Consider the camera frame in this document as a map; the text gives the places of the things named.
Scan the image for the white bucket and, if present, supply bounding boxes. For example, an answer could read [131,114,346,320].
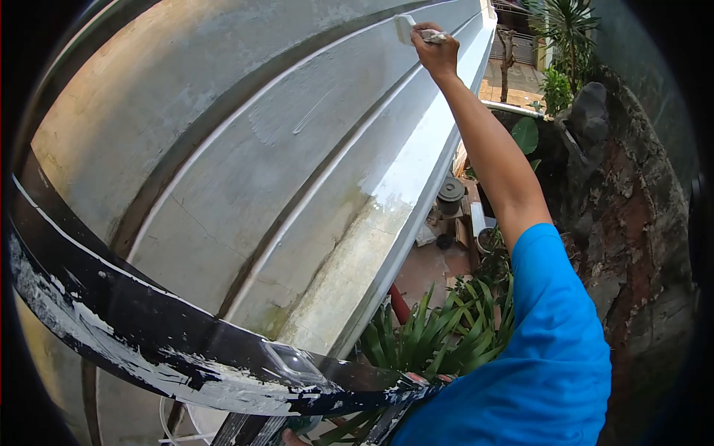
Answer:
[158,395,324,446]

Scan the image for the black paint-stained ladder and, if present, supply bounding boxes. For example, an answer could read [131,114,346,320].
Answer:
[8,149,455,446]

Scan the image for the small green bush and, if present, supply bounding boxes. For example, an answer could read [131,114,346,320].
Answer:
[538,66,574,117]

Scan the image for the white pipe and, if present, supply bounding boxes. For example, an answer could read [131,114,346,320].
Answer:
[480,99,545,120]

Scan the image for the tall palm plant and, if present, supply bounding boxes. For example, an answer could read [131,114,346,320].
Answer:
[524,0,602,96]

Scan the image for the dark pot with lid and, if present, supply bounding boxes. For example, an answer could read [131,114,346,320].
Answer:
[436,177,467,218]

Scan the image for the person's right fingers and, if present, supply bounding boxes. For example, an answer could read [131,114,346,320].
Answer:
[411,22,448,45]

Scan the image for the metal gate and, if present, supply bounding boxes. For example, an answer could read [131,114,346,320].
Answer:
[490,30,537,66]

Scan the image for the white paint brush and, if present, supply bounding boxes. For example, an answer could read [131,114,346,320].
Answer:
[394,14,447,46]

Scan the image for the person's right hand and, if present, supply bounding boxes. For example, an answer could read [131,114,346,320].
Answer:
[410,22,461,80]

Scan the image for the large green leaf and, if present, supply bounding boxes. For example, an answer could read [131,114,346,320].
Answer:
[511,116,540,156]

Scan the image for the white flower pot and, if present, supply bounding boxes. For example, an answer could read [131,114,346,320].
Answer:
[475,225,498,255]

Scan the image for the bare tree trunk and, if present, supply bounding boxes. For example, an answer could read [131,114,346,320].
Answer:
[496,28,518,104]

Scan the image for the red pipe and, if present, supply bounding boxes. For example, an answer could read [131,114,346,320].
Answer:
[388,283,412,326]

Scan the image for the spiky green leafy plant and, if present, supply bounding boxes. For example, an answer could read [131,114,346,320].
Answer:
[312,273,517,446]

